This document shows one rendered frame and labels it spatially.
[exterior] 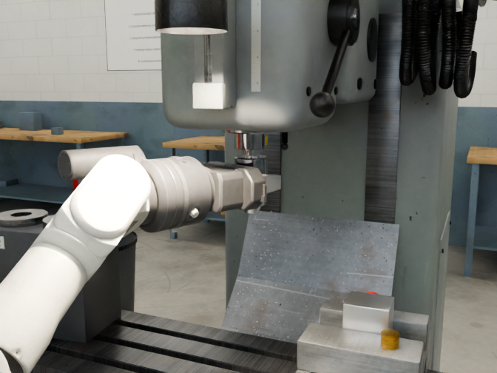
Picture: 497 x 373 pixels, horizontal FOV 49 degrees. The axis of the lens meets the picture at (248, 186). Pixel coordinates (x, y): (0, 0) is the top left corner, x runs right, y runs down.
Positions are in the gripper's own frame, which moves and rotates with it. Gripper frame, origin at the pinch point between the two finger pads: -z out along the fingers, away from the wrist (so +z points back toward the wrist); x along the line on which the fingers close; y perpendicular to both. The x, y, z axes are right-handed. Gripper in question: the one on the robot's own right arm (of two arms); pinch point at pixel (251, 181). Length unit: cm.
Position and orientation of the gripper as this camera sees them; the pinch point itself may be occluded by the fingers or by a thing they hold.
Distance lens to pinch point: 77.3
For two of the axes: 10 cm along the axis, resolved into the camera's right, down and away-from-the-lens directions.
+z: -7.2, 1.1, -6.9
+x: -6.9, -1.3, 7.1
